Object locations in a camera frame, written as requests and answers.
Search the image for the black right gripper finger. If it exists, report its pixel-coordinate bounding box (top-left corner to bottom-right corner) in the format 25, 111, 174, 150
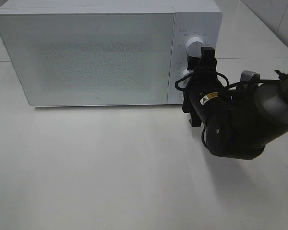
189, 112, 202, 127
187, 46, 217, 71

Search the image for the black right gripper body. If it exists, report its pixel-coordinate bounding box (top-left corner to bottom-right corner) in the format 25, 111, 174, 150
182, 71, 225, 115

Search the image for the white timer knob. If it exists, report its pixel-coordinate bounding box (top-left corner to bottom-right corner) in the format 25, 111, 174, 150
180, 69, 193, 85

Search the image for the white microwave door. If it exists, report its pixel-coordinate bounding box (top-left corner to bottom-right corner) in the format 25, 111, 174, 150
0, 13, 174, 107

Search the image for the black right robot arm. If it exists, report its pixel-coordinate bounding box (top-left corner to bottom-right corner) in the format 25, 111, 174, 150
181, 47, 288, 160

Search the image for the upper white power knob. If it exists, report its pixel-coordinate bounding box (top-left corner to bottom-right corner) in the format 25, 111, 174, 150
185, 35, 205, 57

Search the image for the round white door button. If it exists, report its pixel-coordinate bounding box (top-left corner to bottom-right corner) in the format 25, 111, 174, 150
179, 92, 184, 101

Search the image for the white microwave oven body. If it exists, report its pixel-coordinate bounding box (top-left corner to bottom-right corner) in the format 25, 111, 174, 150
0, 0, 223, 106

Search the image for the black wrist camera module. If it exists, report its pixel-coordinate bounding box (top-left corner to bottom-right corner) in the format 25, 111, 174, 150
240, 70, 260, 85

